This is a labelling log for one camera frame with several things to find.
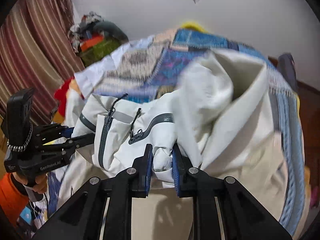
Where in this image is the white zip jacket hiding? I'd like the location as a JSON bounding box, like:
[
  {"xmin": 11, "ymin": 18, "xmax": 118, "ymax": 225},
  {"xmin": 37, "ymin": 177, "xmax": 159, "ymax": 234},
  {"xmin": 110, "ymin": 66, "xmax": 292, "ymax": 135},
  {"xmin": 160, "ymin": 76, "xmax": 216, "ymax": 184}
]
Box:
[{"xmin": 58, "ymin": 49, "xmax": 288, "ymax": 239}]

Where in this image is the orange sleeve forearm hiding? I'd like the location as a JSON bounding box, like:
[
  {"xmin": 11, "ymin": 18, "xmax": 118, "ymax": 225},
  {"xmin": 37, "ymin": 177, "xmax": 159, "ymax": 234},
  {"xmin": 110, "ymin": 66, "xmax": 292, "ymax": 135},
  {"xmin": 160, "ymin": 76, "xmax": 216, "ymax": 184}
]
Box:
[{"xmin": 1, "ymin": 173, "xmax": 29, "ymax": 227}]

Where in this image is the pile of clothes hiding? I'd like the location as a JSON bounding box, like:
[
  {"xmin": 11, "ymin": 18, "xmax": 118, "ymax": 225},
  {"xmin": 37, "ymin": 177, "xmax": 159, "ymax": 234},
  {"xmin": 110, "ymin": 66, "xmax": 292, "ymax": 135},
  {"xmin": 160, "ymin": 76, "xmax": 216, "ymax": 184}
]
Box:
[{"xmin": 67, "ymin": 11, "xmax": 129, "ymax": 67}]

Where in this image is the left hand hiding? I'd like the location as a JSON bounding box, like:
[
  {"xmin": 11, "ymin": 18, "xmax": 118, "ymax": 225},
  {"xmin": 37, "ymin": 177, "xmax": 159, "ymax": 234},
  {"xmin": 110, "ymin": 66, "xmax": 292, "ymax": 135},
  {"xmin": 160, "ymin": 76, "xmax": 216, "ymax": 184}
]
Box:
[{"xmin": 12, "ymin": 172, "xmax": 48, "ymax": 194}]

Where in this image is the striped brown curtain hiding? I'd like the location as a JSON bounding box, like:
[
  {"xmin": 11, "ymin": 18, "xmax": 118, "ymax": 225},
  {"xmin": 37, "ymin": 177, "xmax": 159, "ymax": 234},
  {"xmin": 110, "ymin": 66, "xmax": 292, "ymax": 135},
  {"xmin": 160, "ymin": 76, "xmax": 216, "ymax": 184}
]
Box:
[{"xmin": 1, "ymin": 0, "xmax": 84, "ymax": 124}]

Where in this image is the white pillowcase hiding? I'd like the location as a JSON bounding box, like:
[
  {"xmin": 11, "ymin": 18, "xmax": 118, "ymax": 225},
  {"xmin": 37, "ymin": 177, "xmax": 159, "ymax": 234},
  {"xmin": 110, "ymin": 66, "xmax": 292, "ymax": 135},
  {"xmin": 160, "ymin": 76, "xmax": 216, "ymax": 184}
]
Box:
[{"xmin": 74, "ymin": 35, "xmax": 155, "ymax": 98}]

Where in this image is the blue patchwork bedspread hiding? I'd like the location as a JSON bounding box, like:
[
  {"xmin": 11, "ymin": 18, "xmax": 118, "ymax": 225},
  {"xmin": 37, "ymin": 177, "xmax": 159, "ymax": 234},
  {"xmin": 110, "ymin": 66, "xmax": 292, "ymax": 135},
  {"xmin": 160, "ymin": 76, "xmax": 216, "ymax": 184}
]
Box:
[{"xmin": 47, "ymin": 28, "xmax": 307, "ymax": 235}]

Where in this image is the dark wooden door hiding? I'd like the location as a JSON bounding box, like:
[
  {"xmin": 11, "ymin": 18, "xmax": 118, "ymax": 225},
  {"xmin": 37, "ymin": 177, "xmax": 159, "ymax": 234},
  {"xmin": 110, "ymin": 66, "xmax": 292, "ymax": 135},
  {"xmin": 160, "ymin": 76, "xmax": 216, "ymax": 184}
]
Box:
[{"xmin": 268, "ymin": 56, "xmax": 319, "ymax": 208}]

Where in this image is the grey bag by door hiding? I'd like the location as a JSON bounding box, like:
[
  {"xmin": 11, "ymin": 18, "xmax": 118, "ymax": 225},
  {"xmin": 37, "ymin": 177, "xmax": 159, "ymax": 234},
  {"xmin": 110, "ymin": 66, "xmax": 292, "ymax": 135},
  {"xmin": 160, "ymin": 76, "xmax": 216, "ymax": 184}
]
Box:
[{"xmin": 277, "ymin": 53, "xmax": 298, "ymax": 93}]

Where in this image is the yellow pillow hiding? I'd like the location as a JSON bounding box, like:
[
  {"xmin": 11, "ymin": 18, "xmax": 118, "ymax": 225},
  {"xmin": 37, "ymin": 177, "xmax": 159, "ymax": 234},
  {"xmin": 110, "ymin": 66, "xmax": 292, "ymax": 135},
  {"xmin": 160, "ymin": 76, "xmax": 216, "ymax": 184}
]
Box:
[{"xmin": 180, "ymin": 21, "xmax": 207, "ymax": 33}]

